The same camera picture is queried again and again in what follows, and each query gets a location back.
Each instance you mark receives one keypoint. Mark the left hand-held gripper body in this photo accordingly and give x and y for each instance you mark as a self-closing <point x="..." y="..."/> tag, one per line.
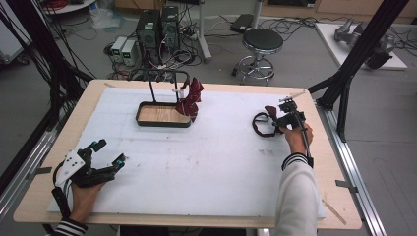
<point x="73" y="167"/>

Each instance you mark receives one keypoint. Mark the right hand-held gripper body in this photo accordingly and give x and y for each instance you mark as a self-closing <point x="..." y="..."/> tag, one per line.
<point x="295" y="118"/>

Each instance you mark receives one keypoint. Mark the black rack with wooden tray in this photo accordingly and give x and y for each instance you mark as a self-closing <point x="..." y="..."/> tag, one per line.
<point x="157" y="114"/>

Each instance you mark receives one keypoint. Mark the striped dark red bow tie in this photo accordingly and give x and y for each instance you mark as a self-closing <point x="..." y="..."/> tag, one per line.
<point x="191" y="98"/>

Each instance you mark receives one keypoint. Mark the person's right hand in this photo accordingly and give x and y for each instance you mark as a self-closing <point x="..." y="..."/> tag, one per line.
<point x="296" y="139"/>

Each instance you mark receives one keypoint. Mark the person's left hand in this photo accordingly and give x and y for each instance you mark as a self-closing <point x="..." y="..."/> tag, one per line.
<point x="84" y="200"/>

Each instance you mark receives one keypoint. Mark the white foam mat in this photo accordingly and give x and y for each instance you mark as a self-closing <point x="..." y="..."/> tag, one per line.
<point x="183" y="164"/>

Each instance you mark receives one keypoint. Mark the black round stool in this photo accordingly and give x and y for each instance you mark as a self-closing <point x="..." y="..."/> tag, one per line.
<point x="262" y="41"/>

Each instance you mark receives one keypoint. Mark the white floor board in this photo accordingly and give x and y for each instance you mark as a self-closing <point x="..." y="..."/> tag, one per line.
<point x="331" y="42"/>

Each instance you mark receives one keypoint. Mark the black flat box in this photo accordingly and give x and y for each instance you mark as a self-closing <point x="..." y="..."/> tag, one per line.
<point x="242" y="23"/>

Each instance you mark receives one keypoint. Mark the white power supply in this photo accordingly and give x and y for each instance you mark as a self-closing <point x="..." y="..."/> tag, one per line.
<point x="129" y="52"/>
<point x="118" y="47"/>

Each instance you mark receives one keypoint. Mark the thin wooden stick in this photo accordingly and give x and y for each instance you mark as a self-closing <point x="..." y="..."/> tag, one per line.
<point x="334" y="212"/>

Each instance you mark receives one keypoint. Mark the grey table leg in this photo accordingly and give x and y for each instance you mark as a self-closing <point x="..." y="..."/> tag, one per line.
<point x="204" y="39"/>

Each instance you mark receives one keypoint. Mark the black computer tower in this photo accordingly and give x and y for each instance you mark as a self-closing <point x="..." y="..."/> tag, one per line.
<point x="148" y="36"/>
<point x="170" y="28"/>

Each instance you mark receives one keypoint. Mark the clear plastic bag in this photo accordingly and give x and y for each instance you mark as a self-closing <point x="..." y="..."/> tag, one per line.
<point x="105" y="18"/>

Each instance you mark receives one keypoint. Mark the grey case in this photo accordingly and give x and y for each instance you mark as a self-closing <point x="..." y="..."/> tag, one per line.
<point x="11" y="42"/>

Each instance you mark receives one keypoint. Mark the white round table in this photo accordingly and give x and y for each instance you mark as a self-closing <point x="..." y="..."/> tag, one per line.
<point x="70" y="7"/>

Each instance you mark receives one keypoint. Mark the grey metal bracket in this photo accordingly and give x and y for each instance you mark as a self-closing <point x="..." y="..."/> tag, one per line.
<point x="39" y="171"/>
<point x="345" y="185"/>

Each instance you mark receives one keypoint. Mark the aluminium rail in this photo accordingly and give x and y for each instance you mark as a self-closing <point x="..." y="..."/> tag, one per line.
<point x="354" y="170"/>
<point x="23" y="173"/>

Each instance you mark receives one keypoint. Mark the black frame post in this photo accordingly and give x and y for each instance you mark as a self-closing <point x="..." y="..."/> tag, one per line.
<point x="36" y="42"/>
<point x="360" y="49"/>

